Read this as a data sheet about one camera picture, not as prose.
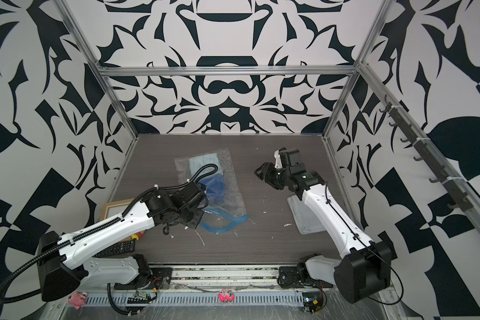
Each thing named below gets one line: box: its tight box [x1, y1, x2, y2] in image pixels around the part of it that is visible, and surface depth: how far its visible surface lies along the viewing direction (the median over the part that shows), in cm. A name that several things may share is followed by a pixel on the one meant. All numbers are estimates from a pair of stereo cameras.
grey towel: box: [286, 194, 326, 235], surface depth 87 cm
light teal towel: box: [188, 152, 223, 182], surface depth 109 cm
